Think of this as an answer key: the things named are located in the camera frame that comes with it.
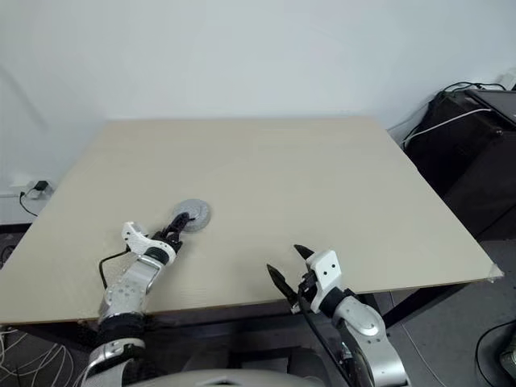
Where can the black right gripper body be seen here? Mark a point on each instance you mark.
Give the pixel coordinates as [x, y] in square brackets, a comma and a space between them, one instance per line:
[307, 292]

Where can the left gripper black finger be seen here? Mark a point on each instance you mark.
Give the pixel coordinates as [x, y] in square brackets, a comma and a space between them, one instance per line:
[179, 221]
[187, 229]

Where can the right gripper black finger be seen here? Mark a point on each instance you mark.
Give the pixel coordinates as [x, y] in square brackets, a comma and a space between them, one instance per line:
[304, 252]
[282, 284]

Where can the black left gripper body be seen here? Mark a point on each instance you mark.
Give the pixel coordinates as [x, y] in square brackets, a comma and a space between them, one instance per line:
[168, 238]

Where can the silver finned rotor disc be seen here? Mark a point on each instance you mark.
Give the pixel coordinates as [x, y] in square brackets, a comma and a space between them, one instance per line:
[197, 209]

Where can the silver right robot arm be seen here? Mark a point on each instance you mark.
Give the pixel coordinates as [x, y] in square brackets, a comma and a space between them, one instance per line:
[367, 322]

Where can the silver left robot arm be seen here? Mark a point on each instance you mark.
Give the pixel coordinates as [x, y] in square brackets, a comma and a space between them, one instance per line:
[125, 294]

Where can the grey robot torso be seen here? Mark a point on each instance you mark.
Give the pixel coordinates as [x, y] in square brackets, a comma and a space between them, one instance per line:
[225, 379]

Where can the white power strip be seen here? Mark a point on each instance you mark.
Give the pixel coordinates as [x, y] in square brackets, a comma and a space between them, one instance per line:
[48, 191]

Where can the black power adapter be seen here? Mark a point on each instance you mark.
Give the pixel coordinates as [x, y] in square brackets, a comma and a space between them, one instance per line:
[40, 186]

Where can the black equipment case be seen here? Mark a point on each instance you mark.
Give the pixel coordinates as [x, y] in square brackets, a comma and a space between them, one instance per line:
[471, 169]

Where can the clear tape piece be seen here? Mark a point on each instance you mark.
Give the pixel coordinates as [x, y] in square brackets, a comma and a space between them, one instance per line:
[496, 272]

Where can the silver device on floor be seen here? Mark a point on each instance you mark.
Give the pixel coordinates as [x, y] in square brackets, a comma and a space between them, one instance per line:
[508, 358]

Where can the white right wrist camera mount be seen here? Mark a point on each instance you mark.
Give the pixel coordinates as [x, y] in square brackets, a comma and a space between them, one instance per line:
[324, 270]

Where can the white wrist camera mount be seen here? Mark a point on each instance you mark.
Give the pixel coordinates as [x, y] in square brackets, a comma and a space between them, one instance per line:
[324, 270]
[141, 242]

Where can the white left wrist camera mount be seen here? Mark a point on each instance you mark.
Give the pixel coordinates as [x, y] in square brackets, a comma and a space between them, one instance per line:
[141, 242]

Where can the black table frame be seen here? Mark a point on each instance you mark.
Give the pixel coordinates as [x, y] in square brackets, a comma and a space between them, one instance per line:
[242, 318]

